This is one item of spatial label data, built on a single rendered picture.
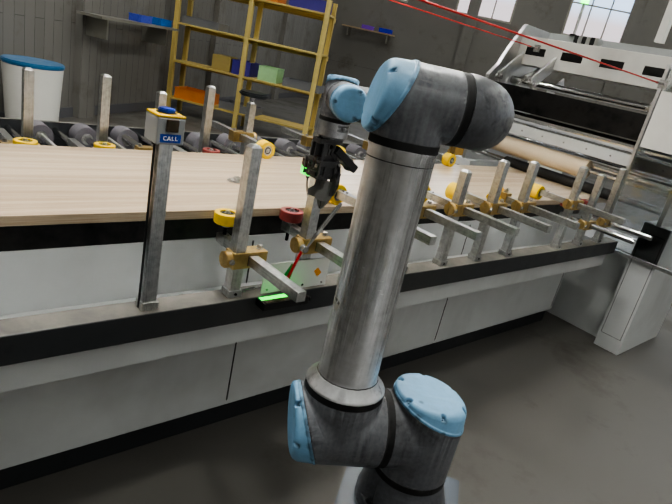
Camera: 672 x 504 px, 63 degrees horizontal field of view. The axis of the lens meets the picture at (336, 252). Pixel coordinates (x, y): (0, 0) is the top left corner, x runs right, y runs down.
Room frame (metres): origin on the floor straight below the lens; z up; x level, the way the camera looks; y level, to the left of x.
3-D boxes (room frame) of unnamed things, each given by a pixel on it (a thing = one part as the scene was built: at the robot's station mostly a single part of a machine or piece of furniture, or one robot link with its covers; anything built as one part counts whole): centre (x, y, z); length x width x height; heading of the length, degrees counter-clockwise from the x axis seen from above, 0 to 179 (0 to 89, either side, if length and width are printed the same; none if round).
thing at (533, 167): (2.55, -0.79, 0.92); 0.04 x 0.04 x 0.48; 45
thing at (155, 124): (1.31, 0.46, 1.18); 0.07 x 0.07 x 0.08; 45
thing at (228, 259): (1.51, 0.26, 0.82); 0.14 x 0.06 x 0.05; 135
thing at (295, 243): (1.69, 0.09, 0.85); 0.14 x 0.06 x 0.05; 135
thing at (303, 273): (1.63, 0.11, 0.75); 0.26 x 0.01 x 0.10; 135
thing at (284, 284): (1.49, 0.22, 0.82); 0.44 x 0.03 x 0.04; 45
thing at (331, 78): (1.57, 0.08, 1.32); 0.10 x 0.09 x 0.12; 13
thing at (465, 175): (2.20, -0.43, 0.87); 0.04 x 0.04 x 0.48; 45
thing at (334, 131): (1.57, 0.08, 1.23); 0.10 x 0.09 x 0.05; 45
